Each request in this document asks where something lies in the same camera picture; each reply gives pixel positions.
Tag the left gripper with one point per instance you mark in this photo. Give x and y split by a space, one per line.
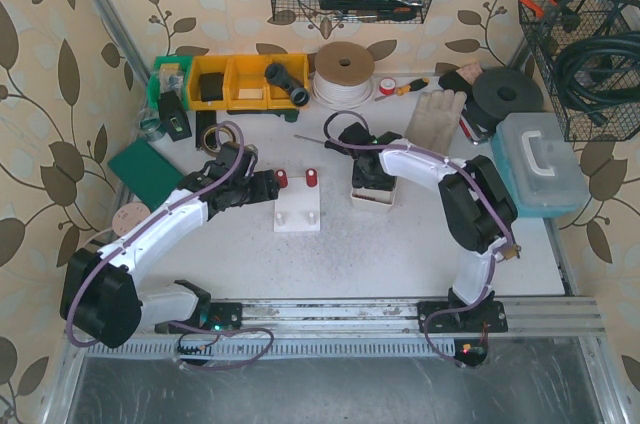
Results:
270 184

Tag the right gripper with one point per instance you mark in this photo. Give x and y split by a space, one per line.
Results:
373 181

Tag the large red spring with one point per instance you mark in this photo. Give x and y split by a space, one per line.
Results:
311 178
282 178

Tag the white spring tray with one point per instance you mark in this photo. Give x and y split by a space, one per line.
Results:
374 200

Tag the white peg base plate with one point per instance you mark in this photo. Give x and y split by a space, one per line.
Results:
297 208

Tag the beige work glove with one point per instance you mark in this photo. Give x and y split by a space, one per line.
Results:
435 119

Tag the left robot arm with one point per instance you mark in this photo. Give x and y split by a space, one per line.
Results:
101 302

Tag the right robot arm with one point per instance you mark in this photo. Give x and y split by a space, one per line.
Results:
478 209

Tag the black orange screwdriver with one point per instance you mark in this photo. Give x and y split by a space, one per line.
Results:
309 139

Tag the brown tape roll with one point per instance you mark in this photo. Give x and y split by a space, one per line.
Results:
209 142

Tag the red white tape roll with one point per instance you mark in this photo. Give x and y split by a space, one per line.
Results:
387 86

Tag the black pipe fitting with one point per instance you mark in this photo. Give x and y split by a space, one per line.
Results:
277 75

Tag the yellow black screwdriver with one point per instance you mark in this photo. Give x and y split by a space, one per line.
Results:
413 86

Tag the black battery charger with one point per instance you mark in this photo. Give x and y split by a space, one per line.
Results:
173 116

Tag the yellow triple bin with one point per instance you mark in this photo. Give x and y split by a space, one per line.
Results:
244 86

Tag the black box in bin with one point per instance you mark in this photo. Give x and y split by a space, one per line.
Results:
211 86

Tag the black sanding block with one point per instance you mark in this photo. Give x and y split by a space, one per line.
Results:
452 80

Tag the round beige power socket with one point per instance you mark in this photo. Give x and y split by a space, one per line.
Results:
128 217

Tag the green small bin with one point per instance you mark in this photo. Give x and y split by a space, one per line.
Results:
169 73

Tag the clear teal storage box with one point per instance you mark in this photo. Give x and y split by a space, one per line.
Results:
538 166

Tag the white cable spool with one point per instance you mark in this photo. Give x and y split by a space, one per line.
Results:
343 77

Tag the red handled hex key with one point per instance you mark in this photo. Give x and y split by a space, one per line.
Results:
473 132

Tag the black cable spool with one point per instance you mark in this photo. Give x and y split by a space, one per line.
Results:
498 92

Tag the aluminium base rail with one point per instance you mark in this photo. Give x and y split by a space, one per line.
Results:
365 328

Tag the right wire basket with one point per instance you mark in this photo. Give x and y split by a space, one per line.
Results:
588 56

